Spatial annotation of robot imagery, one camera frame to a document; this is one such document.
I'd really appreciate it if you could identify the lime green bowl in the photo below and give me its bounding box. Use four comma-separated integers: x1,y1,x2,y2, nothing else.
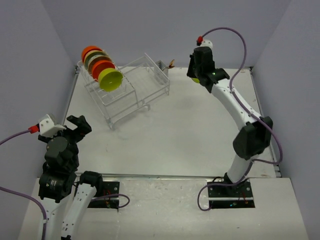
191,78,200,84
98,68,123,92

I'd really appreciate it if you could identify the orange bowl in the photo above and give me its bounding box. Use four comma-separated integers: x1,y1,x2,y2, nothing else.
91,60,116,82
81,45,102,61

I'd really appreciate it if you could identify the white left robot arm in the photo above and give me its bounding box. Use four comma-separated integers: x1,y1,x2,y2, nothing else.
38,114,104,240

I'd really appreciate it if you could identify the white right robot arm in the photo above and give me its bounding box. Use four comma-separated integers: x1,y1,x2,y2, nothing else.
187,46,273,197

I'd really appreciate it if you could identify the brown wooden spoon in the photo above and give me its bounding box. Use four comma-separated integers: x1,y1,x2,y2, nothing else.
168,59,175,69

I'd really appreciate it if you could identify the grey cutlery holder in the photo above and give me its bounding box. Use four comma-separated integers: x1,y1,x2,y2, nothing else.
156,60,169,75

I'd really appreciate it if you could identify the patterned beige bowl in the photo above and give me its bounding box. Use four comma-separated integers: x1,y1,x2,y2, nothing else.
86,54,112,72

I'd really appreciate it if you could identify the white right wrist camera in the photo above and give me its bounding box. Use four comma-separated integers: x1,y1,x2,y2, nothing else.
200,39,213,50

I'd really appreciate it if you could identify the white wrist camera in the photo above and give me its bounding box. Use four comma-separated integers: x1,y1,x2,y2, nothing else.
38,114,67,138
200,39,213,50

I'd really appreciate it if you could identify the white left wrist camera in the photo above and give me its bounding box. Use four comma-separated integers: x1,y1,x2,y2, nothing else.
38,114,67,138

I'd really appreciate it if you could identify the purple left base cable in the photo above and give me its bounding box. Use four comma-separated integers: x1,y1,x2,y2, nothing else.
91,193,131,209

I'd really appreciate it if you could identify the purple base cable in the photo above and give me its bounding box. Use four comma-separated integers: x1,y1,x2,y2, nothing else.
197,183,238,213
91,193,131,209

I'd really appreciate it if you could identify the white wire dish rack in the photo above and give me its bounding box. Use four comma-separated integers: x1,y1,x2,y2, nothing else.
77,54,170,129

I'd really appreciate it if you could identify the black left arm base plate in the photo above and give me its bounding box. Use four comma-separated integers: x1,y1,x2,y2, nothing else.
88,181,120,210

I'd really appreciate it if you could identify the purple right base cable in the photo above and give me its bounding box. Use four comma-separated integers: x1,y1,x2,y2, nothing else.
197,183,238,213

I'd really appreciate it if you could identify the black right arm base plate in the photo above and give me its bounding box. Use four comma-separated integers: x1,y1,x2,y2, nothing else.
208,181,255,209

